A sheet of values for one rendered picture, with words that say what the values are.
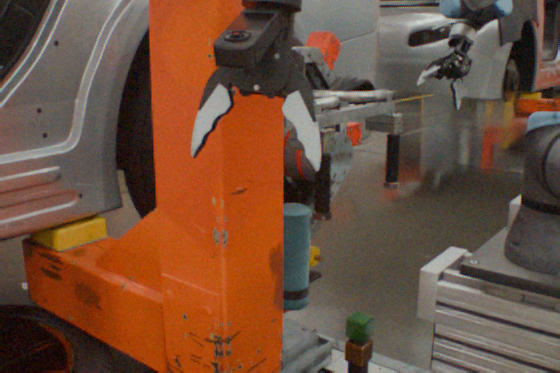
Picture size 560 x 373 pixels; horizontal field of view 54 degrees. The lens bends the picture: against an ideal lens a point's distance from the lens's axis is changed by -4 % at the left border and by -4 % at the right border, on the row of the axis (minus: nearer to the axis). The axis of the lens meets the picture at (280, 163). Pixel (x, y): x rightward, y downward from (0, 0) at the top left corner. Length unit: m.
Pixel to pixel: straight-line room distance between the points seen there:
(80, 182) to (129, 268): 0.28
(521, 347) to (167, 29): 0.74
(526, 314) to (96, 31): 1.05
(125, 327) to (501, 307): 0.71
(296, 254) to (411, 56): 2.66
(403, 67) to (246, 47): 3.38
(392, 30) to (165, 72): 3.11
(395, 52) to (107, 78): 2.81
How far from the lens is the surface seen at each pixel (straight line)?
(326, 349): 1.96
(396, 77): 3.98
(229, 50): 0.58
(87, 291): 1.28
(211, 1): 0.87
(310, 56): 1.56
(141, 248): 1.12
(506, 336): 0.97
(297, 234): 1.39
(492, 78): 4.07
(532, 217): 0.91
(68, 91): 1.34
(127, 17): 1.41
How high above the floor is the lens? 1.15
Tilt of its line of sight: 12 degrees down
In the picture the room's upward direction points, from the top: straight up
